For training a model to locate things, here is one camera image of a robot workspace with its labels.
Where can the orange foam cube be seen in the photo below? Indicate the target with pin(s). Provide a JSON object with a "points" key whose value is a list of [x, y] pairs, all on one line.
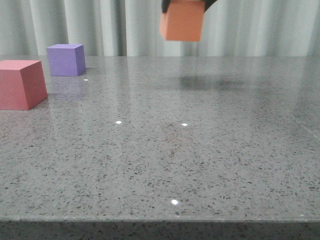
{"points": [[183, 21]]}

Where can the red foam cube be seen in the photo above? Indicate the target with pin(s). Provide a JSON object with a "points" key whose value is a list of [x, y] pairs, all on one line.
{"points": [[22, 84]]}

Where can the purple foam cube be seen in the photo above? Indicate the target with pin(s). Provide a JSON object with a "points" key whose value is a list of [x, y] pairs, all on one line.
{"points": [[66, 60]]}

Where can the pale green pleated curtain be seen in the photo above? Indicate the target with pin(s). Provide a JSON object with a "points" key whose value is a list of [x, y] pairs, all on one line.
{"points": [[251, 28]]}

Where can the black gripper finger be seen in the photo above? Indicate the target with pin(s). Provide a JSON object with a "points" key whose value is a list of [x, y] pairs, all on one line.
{"points": [[208, 4], [165, 5]]}

